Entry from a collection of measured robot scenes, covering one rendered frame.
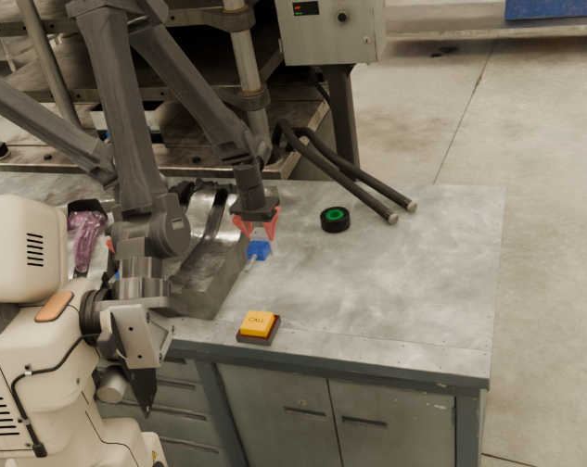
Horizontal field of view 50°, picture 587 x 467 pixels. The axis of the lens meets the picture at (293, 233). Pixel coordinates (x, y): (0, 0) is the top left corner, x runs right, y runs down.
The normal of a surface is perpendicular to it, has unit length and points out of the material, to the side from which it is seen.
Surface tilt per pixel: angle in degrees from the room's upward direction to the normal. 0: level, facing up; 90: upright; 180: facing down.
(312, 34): 90
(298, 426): 90
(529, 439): 0
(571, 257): 0
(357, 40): 90
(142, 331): 82
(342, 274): 0
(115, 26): 87
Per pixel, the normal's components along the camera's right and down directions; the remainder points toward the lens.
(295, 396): -0.30, 0.59
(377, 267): -0.15, -0.81
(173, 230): 0.91, -0.16
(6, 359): -0.09, 0.47
